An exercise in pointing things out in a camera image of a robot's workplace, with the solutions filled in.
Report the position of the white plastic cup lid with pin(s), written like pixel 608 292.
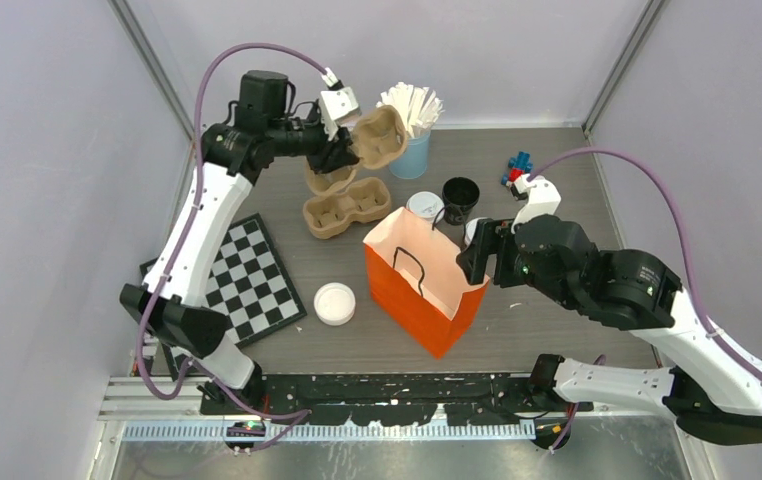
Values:
pixel 470 230

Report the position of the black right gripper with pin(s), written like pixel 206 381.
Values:
pixel 489 237

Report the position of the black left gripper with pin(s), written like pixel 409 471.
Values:
pixel 335 153

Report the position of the black white checkerboard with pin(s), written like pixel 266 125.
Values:
pixel 250 284

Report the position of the orange paper takeout bag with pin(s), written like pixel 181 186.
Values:
pixel 413 276

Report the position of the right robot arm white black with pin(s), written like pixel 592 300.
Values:
pixel 708 394

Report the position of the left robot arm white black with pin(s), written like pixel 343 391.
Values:
pixel 169 304

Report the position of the brown cardboard cup carrier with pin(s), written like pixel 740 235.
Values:
pixel 364 201

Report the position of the blue red toy blocks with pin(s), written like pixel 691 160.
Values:
pixel 519 165

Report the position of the blue cylindrical holder cup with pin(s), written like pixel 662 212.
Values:
pixel 413 163

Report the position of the single brown cup carrier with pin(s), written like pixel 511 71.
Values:
pixel 379 138

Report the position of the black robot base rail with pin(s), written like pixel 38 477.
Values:
pixel 466 399

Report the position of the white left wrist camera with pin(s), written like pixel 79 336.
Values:
pixel 338 104

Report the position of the stack of white lids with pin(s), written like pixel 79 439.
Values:
pixel 334 304

